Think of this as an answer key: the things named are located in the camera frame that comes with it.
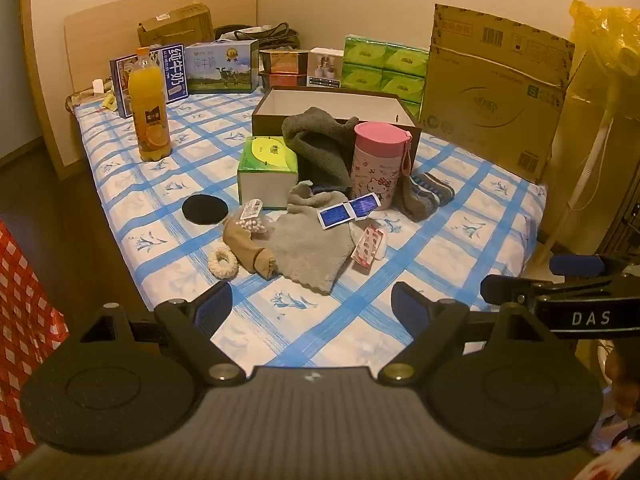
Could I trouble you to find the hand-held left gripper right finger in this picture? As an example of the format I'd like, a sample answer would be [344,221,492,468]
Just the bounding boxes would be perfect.
[379,282,548,385]

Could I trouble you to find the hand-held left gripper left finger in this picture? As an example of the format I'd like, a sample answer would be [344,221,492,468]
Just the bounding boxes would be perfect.
[79,281,246,386]

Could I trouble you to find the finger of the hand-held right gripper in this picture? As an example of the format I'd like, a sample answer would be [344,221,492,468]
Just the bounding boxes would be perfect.
[550,255,640,276]
[481,274,640,306]

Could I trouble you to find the white fluffy scrunchie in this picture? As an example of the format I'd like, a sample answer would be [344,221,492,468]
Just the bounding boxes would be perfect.
[208,247,241,280]

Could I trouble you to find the beige stocking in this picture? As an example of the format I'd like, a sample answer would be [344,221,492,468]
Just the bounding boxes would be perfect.
[222,217,278,281]

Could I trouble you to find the red and white printed packet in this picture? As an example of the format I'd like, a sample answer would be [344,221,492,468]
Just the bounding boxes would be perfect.
[350,225,385,269]

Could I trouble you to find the bag of white beads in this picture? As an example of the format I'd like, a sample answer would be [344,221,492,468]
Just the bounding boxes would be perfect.
[230,199,274,235]

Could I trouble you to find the black round pad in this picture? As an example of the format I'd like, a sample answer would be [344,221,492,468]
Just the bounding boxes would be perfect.
[181,193,230,226]

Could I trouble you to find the light grey fluffy cloth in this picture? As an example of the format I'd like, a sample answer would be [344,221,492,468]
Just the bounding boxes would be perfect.
[271,180,354,295]

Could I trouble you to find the striped grey socks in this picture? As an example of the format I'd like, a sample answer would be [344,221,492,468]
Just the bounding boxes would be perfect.
[394,172,456,221]

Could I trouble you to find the dark grey towel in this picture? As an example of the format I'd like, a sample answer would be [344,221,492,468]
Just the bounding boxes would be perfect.
[281,106,361,194]

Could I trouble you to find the dark brown shoebox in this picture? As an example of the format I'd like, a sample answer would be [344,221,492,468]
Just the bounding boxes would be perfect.
[251,86,422,147]

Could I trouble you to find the dark cabinet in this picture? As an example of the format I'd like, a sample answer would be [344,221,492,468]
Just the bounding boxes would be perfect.
[597,180,640,273]

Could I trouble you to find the blue checked tablecloth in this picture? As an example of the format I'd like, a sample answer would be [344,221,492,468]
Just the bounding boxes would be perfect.
[70,91,548,368]

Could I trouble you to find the pink lidded cartoon cup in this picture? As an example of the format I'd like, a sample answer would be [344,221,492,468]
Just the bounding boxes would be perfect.
[350,121,414,211]

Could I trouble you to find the green tissue box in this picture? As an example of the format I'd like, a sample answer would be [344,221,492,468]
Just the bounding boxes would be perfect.
[236,136,300,210]

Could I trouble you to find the red checked cloth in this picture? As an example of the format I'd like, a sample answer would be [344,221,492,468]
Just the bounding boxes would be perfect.
[0,220,71,466]

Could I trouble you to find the large open cardboard box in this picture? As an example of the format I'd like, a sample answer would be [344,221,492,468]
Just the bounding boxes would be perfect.
[419,4,577,184]

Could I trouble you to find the orange juice bottle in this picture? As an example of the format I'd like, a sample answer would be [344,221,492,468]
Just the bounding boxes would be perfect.
[127,46,173,162]

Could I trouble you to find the yellow plastic bag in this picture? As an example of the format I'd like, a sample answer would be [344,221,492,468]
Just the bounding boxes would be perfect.
[569,0,640,116]

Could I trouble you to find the red printed gift box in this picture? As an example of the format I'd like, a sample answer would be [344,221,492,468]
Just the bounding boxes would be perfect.
[259,72,307,89]

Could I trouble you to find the cow print milk carton box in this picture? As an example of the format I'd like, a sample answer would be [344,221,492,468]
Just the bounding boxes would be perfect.
[185,40,260,95]

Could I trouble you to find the stack of green tissue packs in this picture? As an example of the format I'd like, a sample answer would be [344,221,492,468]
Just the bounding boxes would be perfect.
[341,35,431,116]

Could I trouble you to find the blue printed milk carton box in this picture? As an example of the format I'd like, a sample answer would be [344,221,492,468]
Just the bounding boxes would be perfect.
[110,42,189,119]

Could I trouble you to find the white product box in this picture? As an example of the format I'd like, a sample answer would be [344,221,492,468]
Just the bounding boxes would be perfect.
[306,47,345,89]

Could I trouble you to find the orange printed gift box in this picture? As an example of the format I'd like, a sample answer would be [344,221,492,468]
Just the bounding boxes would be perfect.
[259,50,311,74]

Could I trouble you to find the small brown cardboard box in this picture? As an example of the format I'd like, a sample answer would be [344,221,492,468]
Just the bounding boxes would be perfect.
[137,4,216,49]

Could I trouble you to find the light wooden headboard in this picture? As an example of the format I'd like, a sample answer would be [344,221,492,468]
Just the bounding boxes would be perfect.
[64,0,259,97]

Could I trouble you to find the dark strapped bag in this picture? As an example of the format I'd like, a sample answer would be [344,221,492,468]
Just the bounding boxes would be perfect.
[215,22,304,54]

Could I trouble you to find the wooden door frame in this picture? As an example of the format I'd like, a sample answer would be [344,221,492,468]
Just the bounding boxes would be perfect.
[19,0,85,182]

